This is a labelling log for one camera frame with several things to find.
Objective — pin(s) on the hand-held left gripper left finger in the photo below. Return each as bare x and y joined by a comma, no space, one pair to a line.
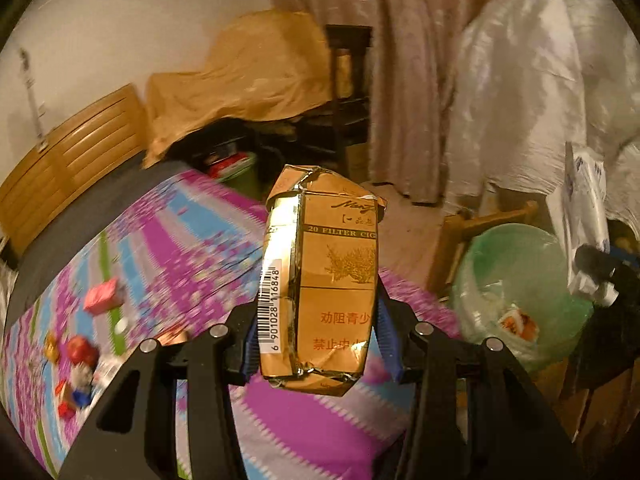
249,356

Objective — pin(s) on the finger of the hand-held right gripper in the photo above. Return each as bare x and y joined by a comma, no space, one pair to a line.
592,262

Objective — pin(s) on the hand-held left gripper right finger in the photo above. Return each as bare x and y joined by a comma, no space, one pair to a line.
388,331

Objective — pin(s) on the white plastic packet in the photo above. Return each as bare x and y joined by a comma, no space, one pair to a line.
580,200

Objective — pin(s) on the gold cigarette pack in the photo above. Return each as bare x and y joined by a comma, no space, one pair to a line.
330,285

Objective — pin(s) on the trash bin with green bag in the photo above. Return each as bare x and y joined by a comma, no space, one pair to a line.
500,270

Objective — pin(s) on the cardboard box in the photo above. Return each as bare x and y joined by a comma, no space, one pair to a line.
590,410

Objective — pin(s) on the orange and white packet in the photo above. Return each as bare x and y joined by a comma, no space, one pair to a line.
520,324

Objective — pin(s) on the purple floral bedsheet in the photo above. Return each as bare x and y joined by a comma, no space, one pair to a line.
190,270

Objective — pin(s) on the wooden stool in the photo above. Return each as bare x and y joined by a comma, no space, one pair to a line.
452,245

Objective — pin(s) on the pink small box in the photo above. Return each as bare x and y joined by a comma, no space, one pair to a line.
105,297

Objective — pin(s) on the red and blue toy figure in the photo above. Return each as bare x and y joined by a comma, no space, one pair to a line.
79,365

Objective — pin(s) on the white plastic sheet cover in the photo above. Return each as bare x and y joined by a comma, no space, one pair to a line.
530,85

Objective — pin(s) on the gold foil wrapper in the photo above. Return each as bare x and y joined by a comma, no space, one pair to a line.
52,347

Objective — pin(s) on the dark wooden chair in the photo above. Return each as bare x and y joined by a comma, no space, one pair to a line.
350,110

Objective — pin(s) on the wooden headboard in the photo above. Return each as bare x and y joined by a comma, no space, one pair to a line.
75,150

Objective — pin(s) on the beige patterned curtain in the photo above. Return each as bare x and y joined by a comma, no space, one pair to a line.
400,60

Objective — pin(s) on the yellow cloth cover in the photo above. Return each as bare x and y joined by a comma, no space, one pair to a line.
240,75

